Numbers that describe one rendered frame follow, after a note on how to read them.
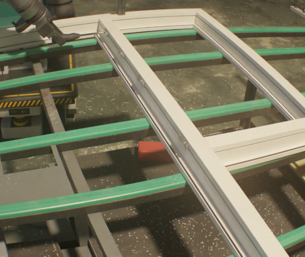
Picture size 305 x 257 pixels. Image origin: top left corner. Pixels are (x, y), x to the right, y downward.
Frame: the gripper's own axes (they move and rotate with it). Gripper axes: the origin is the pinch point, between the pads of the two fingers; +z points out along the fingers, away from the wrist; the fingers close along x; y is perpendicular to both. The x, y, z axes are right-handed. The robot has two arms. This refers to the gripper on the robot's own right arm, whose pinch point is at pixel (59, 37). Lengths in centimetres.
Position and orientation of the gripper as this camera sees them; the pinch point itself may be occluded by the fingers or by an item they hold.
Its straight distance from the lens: 160.2
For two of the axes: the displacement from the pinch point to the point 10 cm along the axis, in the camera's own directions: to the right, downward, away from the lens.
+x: -3.4, -7.0, 6.3
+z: 4.4, 4.7, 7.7
